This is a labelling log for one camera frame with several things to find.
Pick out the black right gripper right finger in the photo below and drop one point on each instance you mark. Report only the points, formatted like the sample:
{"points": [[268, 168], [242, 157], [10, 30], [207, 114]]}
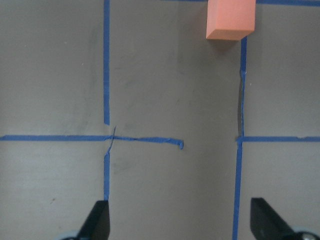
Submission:
{"points": [[267, 224]]}

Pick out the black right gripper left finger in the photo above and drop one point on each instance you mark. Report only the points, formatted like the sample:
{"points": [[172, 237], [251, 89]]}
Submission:
{"points": [[97, 224]]}

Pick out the orange foam cube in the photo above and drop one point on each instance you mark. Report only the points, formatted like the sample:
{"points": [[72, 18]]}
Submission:
{"points": [[230, 20]]}

